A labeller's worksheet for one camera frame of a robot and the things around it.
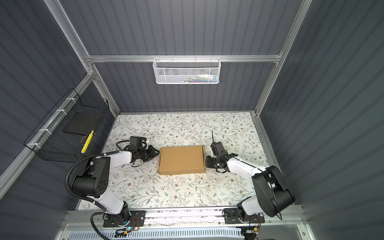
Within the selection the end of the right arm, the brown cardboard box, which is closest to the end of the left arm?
the brown cardboard box

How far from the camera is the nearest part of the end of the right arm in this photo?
660 mm

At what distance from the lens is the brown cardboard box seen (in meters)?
0.88

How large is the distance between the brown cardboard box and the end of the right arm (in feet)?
0.27

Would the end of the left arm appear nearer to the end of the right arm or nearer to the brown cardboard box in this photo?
the brown cardboard box
